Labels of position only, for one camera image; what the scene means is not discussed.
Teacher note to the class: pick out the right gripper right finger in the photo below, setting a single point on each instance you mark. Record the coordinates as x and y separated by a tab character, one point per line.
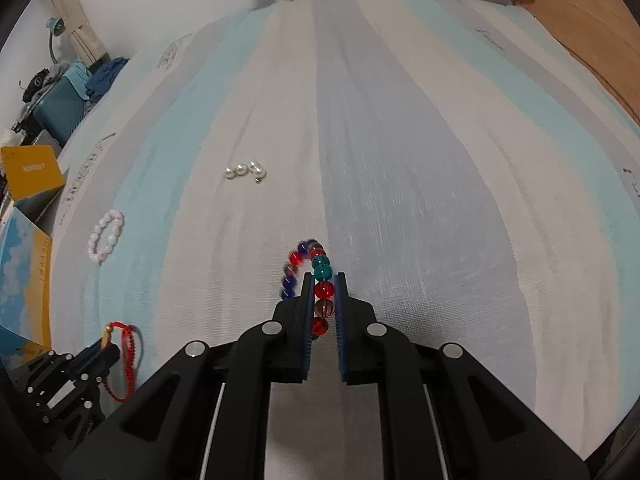
443	415

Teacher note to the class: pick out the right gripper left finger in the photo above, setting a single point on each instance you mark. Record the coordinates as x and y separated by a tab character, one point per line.
204	413

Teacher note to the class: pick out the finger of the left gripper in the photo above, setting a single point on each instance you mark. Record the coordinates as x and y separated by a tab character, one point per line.
93	364

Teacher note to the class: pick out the red cord bracelet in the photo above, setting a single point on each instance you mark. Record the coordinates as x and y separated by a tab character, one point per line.
127	349

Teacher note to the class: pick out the pearl earrings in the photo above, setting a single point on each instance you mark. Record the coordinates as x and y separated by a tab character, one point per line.
253	169

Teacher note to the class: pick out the blue yellow cardboard box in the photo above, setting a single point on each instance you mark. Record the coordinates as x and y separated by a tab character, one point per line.
34	179

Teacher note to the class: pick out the striped bed cover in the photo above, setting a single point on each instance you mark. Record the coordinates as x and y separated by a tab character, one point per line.
472	180

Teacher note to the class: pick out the teal suitcase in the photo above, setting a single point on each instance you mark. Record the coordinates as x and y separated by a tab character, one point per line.
61	108

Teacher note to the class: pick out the black items on suitcase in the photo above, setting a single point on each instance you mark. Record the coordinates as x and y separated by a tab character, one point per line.
43	79

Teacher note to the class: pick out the dark blue clothes pile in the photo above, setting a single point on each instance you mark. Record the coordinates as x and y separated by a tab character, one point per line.
102	80

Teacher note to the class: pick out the blue desk lamp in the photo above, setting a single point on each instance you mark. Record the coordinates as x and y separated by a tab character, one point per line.
56	28

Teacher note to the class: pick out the tied beige curtain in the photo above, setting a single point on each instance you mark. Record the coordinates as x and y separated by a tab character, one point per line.
86	43

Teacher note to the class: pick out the wooden headboard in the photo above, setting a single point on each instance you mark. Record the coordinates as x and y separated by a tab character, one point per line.
603	35

